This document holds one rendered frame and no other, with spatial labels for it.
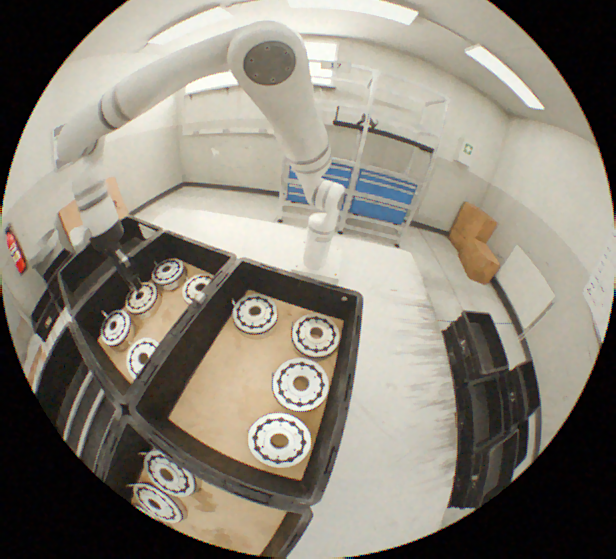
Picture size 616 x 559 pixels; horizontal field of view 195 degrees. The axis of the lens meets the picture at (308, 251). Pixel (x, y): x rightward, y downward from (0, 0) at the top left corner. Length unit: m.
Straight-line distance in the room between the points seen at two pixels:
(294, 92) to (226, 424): 0.51
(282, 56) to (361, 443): 0.70
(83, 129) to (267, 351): 0.50
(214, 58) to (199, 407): 0.55
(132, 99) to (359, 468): 0.78
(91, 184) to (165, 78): 0.19
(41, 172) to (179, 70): 2.90
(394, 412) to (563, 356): 2.60
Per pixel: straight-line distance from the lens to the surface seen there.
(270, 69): 0.23
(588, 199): 3.13
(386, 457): 0.59
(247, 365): 0.40
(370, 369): 0.58
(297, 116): 0.27
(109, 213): 0.39
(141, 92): 0.29
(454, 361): 1.24
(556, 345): 2.99
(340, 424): 0.29
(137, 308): 0.54
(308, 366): 0.37
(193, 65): 0.30
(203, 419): 0.41
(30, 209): 3.11
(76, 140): 0.35
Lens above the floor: 1.21
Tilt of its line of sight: 38 degrees down
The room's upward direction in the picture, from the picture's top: 9 degrees clockwise
